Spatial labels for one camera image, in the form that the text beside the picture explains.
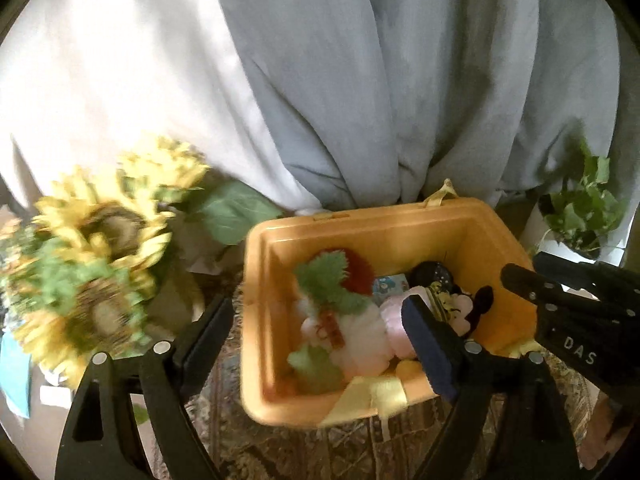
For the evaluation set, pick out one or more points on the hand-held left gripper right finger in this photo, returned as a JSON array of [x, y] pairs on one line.
[[430, 355]]

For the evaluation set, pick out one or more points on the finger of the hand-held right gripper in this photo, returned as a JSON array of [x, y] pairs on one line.
[[575, 272], [530, 285]]

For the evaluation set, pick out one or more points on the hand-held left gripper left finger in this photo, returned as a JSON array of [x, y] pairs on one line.
[[200, 355]]

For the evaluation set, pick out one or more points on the pink plush toy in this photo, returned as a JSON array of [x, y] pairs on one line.
[[395, 330]]

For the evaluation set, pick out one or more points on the orange plastic basket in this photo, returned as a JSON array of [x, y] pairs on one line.
[[265, 310]]

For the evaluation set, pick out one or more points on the light blue card pack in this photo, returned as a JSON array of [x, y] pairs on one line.
[[390, 286]]

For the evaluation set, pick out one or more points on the red fluffy ball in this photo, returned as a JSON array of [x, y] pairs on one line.
[[359, 272]]

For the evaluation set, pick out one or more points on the green plush leaf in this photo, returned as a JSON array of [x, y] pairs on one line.
[[325, 282]]

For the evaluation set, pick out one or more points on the potted green plant white pot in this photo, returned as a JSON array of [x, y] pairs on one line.
[[580, 215]]

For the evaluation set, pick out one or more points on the black mouse plush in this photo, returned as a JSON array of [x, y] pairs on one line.
[[472, 310]]

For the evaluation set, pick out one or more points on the white fluffy plush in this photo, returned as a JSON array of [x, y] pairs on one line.
[[355, 332]]

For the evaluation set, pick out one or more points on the sunflower bouquet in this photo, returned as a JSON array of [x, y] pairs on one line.
[[100, 260]]

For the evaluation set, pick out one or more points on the brown patterned table cloth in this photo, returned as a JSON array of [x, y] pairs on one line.
[[320, 452]]

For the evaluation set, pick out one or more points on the light blue paper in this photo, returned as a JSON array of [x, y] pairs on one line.
[[15, 375]]

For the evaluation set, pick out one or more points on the grey curtain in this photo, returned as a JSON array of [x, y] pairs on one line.
[[400, 85]]

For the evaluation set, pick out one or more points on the white curtain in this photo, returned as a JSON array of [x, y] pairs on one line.
[[110, 70]]

